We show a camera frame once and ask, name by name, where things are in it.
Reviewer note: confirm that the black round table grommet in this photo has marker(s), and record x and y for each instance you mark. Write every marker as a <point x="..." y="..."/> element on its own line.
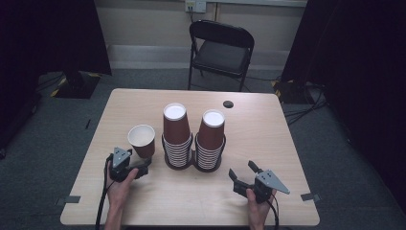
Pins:
<point x="228" y="104"/>

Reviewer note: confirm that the black curtain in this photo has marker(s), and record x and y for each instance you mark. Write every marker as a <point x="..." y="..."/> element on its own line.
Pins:
<point x="41" y="38"/>
<point x="360" y="64"/>

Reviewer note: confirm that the white wall socket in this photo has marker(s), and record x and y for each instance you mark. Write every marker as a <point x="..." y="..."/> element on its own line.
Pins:
<point x="195" y="5"/>

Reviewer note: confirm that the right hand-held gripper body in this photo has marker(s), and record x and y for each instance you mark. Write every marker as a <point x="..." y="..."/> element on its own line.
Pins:
<point x="266" y="185"/>

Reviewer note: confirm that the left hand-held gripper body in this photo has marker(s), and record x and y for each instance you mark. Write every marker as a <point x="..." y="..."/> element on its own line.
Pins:
<point x="123" y="166"/>

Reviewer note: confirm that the black stand base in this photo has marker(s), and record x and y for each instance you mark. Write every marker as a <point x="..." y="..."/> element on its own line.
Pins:
<point x="292" y="92"/>
<point x="76" y="84"/>

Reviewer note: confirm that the brown paper cup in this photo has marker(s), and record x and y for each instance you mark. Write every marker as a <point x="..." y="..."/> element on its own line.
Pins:
<point x="142" y="140"/>

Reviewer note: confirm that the person's left hand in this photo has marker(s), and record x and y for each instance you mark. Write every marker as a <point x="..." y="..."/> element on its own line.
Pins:
<point x="119" y="191"/>

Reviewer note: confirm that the stack of brown cups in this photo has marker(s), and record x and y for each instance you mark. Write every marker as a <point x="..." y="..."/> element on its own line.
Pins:
<point x="176" y="137"/>
<point x="209" y="147"/>

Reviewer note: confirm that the person's right hand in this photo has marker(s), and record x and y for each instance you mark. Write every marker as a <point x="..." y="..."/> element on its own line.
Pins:
<point x="260" y="211"/>

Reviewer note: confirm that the grey floor tape strip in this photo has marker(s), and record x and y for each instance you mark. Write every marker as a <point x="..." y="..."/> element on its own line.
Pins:
<point x="310" y="197"/>
<point x="67" y="200"/>

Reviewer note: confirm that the black folding chair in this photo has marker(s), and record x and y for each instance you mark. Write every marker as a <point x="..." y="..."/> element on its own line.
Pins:
<point x="220" y="54"/>

